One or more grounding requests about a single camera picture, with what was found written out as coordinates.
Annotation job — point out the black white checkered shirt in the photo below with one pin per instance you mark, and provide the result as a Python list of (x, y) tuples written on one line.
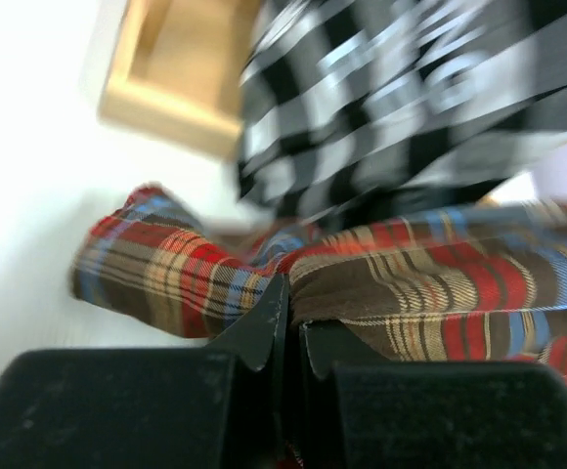
[(421, 100)]

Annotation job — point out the wooden clothes rack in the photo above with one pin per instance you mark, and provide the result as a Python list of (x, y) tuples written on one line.
[(175, 72)]

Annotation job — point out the red brown plaid shirt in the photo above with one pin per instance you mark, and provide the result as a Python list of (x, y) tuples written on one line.
[(456, 284)]

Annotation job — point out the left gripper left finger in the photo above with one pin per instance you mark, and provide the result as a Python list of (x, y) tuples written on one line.
[(215, 406)]

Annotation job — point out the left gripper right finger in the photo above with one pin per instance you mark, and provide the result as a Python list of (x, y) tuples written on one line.
[(365, 411)]

